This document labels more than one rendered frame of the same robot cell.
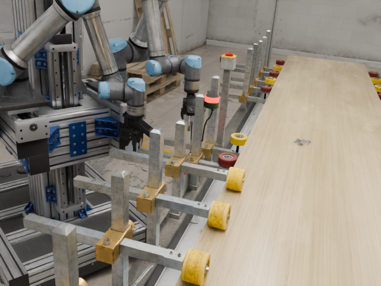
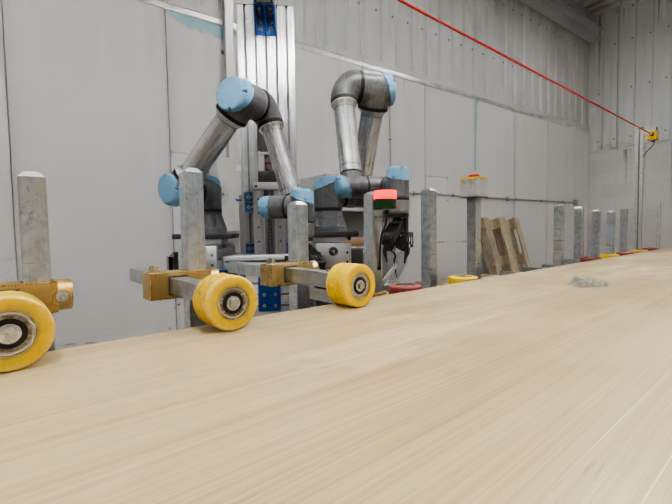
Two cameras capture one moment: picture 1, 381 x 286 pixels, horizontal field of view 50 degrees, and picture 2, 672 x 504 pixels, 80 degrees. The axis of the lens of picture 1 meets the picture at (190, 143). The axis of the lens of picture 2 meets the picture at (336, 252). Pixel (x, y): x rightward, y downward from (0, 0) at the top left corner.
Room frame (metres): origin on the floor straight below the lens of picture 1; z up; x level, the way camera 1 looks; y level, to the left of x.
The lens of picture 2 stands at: (0.65, -0.58, 1.04)
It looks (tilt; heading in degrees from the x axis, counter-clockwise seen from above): 3 degrees down; 34
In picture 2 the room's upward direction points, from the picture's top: 1 degrees counter-clockwise
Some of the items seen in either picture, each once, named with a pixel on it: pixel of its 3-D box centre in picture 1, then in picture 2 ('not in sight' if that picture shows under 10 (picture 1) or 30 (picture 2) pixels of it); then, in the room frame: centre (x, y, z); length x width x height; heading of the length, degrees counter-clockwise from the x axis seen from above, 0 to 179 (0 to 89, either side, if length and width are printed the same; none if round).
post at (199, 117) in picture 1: (197, 146); (373, 278); (1.63, -0.03, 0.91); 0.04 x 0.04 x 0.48; 74
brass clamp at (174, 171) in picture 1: (177, 163); (290, 272); (1.37, 0.04, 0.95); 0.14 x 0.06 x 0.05; 164
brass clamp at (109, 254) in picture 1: (116, 239); (19, 298); (0.89, 0.18, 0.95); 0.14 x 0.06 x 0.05; 164
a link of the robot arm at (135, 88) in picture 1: (135, 92); (301, 206); (1.67, 0.25, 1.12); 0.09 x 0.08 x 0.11; 99
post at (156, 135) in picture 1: (154, 196); (194, 290); (1.15, 0.10, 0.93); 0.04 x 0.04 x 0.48; 74
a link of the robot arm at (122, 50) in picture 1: (115, 53); (329, 191); (2.05, 0.41, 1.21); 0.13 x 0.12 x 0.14; 140
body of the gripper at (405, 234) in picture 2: (190, 100); (398, 231); (1.89, 0.02, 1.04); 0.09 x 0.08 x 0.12; 4
